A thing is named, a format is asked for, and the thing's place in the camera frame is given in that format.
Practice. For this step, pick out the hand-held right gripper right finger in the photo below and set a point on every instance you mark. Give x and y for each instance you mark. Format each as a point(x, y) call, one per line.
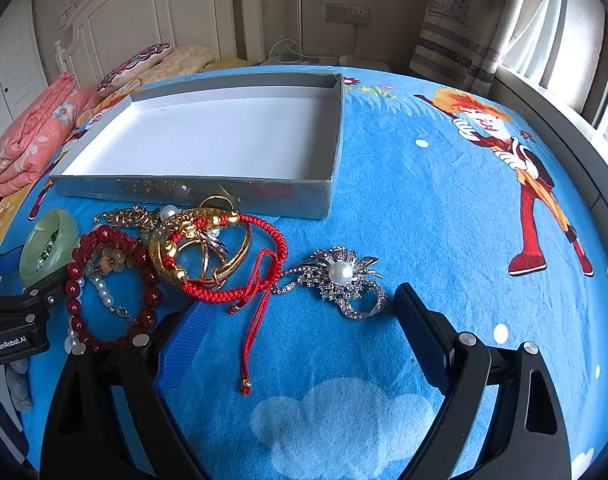
point(418, 327)

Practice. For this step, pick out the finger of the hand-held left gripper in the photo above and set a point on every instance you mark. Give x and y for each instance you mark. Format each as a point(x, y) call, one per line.
point(34, 297)
point(10, 259)

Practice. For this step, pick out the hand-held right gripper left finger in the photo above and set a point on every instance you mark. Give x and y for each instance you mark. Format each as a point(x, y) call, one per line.
point(189, 340)

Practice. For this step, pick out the green jade bangle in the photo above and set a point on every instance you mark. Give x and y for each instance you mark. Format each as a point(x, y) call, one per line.
point(61, 224)

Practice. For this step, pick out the gold bangle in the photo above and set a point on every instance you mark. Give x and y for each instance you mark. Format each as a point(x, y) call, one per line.
point(159, 256)

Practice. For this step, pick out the silver pearl brooch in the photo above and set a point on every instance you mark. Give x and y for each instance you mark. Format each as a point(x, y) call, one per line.
point(340, 272)

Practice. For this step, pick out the gold filigree hairpin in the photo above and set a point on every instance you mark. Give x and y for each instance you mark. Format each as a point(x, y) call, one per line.
point(129, 217)

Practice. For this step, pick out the grey cardboard box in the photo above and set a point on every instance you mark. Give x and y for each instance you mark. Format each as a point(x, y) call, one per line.
point(209, 135)

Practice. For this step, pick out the person's left hand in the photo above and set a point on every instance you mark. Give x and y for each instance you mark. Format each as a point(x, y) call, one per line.
point(20, 385)

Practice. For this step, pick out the blue cartoon printed blanket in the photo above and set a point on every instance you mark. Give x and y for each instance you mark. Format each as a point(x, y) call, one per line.
point(409, 210)

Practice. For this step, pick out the pink floral quilt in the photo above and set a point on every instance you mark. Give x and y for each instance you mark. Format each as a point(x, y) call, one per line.
point(29, 130)

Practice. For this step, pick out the white wardrobe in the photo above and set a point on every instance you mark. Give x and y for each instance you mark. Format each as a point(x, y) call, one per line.
point(9, 75)

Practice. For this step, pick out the embroidered floral pillow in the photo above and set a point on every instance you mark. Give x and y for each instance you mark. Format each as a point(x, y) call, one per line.
point(134, 65)

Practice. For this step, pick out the pale yellow pillow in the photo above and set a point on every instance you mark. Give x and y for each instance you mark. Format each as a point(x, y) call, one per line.
point(184, 57)

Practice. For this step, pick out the white wooden headboard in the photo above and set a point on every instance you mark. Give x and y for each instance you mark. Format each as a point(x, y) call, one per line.
point(134, 15)

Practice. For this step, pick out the white power adapter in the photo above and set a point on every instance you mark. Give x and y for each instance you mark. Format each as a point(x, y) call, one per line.
point(350, 60)

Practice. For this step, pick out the white nightstand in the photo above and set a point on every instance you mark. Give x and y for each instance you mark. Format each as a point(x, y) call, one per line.
point(309, 61)

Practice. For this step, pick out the printed striped curtain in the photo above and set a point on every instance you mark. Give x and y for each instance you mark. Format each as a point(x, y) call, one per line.
point(454, 35)

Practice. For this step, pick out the white slim lamp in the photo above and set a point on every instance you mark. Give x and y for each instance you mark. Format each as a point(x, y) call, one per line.
point(300, 5)

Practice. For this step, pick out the paper sheet on wall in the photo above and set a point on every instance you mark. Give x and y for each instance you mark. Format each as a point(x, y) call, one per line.
point(66, 7)

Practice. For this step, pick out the window frame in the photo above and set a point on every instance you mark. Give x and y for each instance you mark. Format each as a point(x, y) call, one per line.
point(584, 70)

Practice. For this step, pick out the grey wall socket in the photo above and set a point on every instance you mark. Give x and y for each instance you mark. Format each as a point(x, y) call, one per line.
point(347, 14)

